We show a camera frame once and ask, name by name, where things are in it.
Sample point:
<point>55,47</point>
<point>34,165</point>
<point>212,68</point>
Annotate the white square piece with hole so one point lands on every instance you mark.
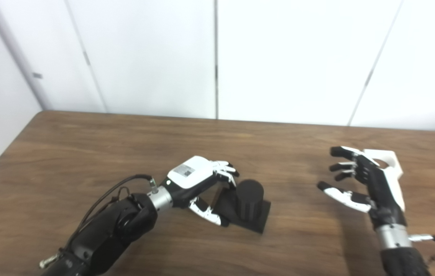
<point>391,159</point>

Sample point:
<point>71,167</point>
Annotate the black peg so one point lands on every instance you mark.
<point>250,199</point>

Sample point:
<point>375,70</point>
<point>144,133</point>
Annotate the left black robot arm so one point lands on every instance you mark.
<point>114,230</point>

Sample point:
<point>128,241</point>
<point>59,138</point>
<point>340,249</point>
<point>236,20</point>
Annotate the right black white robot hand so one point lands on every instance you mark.
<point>382,191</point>

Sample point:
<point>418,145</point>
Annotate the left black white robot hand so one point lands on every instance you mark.
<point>190,174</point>

